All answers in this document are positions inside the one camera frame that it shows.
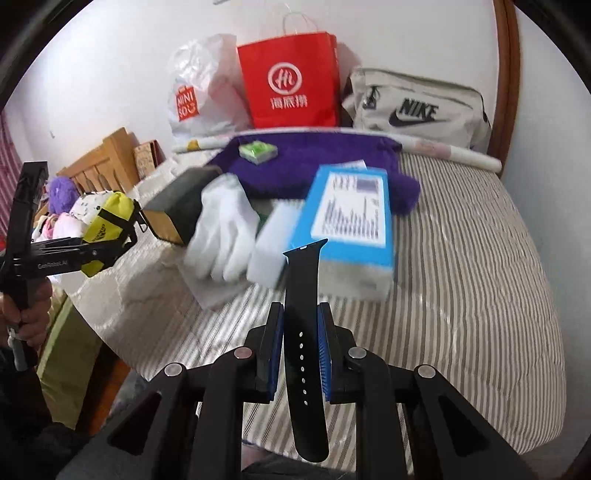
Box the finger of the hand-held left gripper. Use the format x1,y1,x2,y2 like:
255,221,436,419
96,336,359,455
31,235,88,256
81,227,139,269

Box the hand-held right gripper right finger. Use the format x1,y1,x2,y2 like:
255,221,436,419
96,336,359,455
317,303,497,480

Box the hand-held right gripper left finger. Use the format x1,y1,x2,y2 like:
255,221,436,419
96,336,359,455
97,302,284,480

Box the yellow drawstring pouch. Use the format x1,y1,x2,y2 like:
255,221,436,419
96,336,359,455
81,191,140,278

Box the black watch strap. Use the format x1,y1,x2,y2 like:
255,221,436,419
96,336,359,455
283,239,331,462

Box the white foam block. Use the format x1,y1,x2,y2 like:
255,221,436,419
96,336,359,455
246,199,308,283

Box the white gloves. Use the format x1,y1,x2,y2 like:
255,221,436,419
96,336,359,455
184,173,260,310

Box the person's left hand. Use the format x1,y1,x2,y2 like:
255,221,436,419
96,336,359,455
0,279,53,343

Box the pink clothes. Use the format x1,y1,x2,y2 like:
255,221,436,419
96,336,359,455
31,213,89,241

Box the white dotted cloth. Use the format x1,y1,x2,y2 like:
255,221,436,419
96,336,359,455
69,189,116,223

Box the purple plush toy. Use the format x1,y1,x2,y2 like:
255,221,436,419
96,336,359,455
48,176,81,216

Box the dark green box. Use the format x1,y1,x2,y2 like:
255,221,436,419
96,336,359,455
141,166,225,244

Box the wooden headboard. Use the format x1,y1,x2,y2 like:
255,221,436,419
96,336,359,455
55,127,142,195

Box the brown patterned book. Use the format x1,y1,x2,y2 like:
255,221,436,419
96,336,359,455
134,141,165,179

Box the blue cardboard box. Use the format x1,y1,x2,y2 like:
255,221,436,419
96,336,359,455
288,164,399,301

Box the green packet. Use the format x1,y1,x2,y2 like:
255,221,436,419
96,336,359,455
239,141,279,165

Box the white plastic shopping bag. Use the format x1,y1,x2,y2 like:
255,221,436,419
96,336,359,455
167,33,254,139

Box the purple sweater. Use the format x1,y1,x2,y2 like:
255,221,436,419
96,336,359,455
205,128,422,217

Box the red paper bag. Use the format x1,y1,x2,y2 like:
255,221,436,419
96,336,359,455
237,11,342,130

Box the rolled paper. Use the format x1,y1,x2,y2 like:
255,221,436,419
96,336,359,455
172,131,503,174

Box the grey waist bag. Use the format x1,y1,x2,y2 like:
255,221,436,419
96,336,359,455
342,67,492,151

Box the wooden door frame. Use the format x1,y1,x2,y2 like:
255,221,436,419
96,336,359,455
493,0,523,174

